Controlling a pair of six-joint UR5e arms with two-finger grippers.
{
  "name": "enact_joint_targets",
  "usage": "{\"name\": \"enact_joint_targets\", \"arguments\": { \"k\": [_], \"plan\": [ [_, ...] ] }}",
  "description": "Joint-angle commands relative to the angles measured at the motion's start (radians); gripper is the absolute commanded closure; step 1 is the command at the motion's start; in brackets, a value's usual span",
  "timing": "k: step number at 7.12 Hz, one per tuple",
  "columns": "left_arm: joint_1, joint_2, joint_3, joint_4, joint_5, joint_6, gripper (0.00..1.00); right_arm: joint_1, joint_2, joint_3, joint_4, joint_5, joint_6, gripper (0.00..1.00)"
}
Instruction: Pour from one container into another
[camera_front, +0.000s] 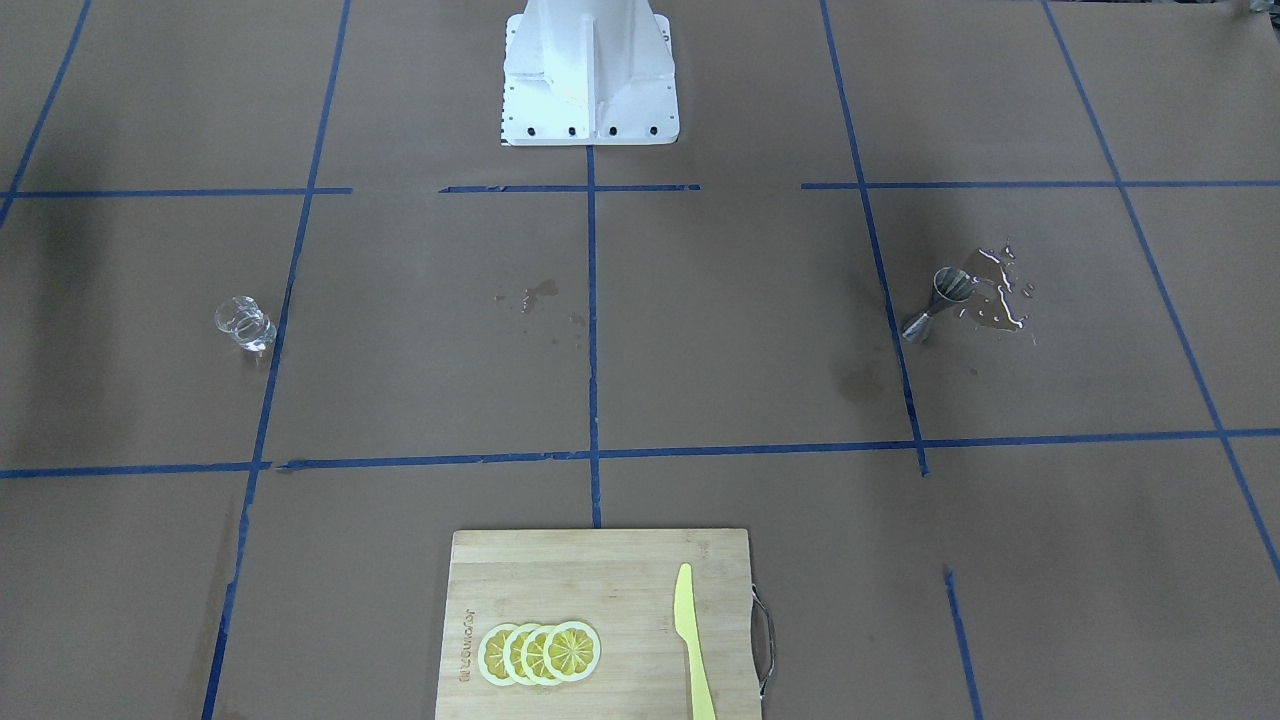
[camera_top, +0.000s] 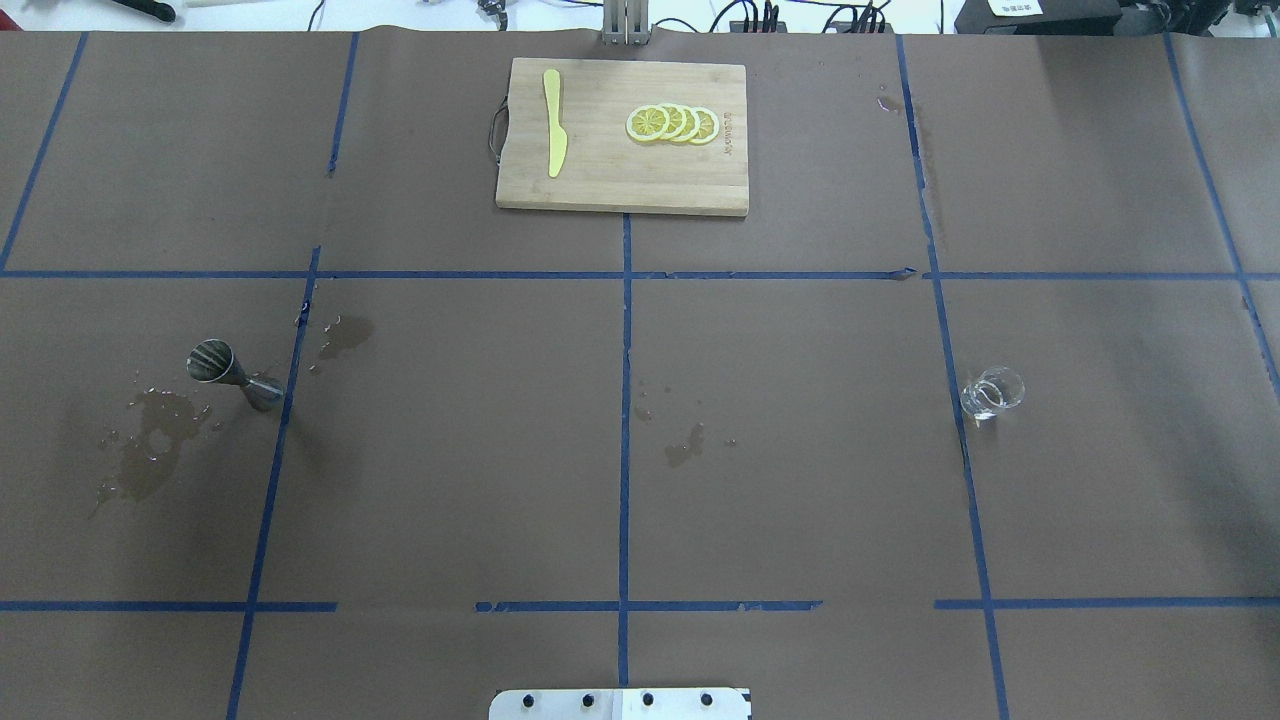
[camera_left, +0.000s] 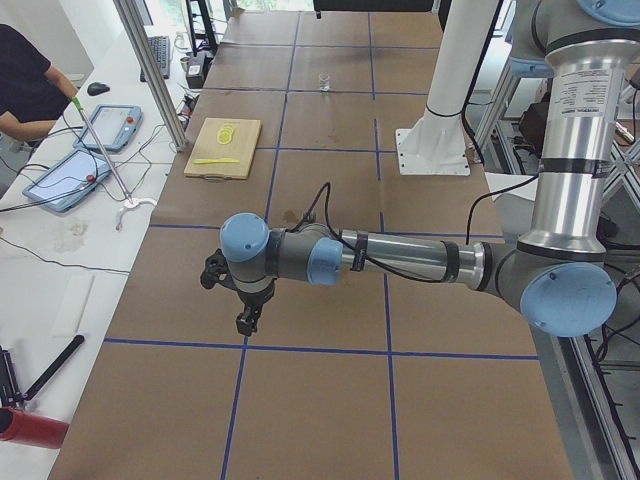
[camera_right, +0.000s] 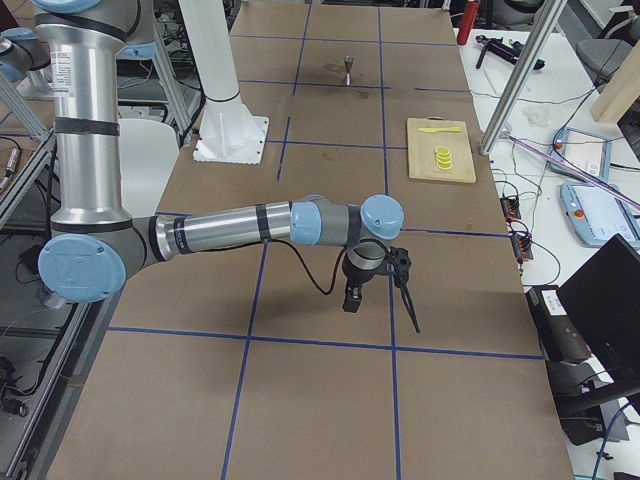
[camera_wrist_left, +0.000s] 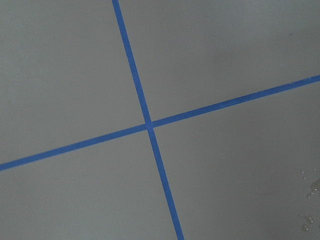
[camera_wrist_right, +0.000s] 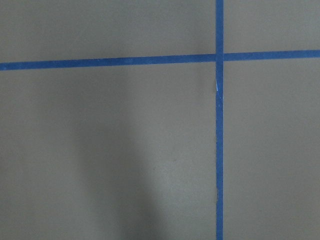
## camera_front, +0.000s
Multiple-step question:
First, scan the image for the steel double jigger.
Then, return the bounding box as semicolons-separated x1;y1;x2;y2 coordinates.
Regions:
900;266;977;343

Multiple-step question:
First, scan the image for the clear glass beaker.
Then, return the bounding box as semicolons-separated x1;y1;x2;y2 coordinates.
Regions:
212;296;276;354

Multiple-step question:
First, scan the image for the bamboo cutting board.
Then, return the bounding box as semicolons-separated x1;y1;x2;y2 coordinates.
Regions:
434;529;763;719

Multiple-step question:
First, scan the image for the yellow plastic knife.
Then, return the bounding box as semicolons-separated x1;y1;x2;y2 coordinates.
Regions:
673;562;717;719

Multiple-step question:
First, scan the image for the lemon slice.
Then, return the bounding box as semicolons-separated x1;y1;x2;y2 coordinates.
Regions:
518;625;561;685
543;620;602;682
500;623;540;685
479;623;518;687

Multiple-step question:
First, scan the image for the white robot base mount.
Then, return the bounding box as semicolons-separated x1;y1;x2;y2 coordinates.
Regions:
500;1;681;147

